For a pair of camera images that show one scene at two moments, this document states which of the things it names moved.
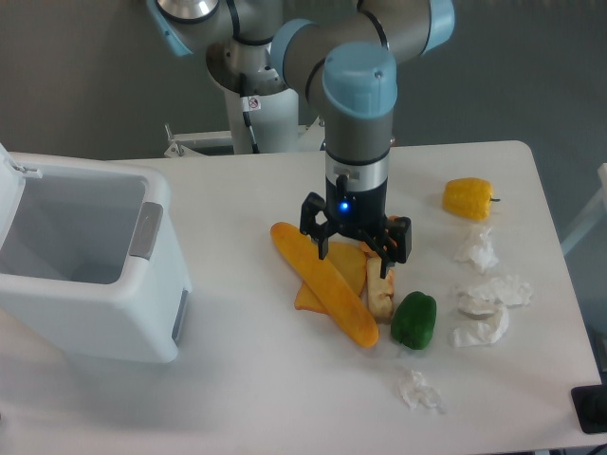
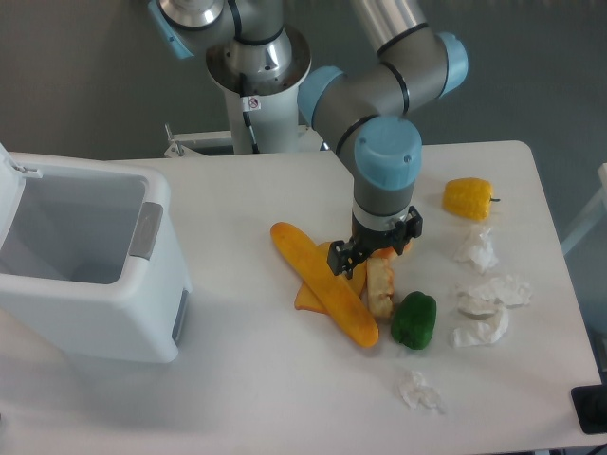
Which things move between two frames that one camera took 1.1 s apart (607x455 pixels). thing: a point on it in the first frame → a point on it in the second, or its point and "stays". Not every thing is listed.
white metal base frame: (193, 144) stays
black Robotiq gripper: (359, 213) → (342, 256)
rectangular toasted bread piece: (380, 291) stays
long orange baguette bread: (329, 287) stays
